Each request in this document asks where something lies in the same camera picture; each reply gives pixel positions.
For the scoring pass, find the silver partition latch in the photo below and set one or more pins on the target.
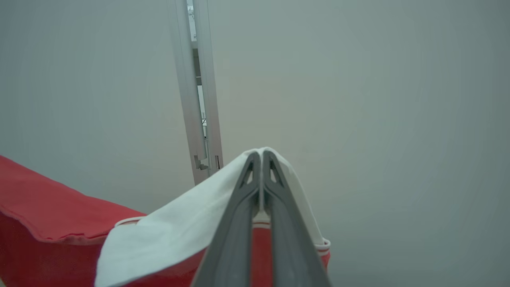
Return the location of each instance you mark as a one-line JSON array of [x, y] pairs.
[[201, 162]]

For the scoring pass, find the red basketball jersey white trim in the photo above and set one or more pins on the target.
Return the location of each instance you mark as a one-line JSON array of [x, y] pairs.
[[48, 215]]

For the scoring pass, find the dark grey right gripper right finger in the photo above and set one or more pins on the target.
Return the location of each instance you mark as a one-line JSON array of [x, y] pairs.
[[291, 247]]

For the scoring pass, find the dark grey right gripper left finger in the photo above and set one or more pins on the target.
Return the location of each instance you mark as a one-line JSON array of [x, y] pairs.
[[235, 239]]

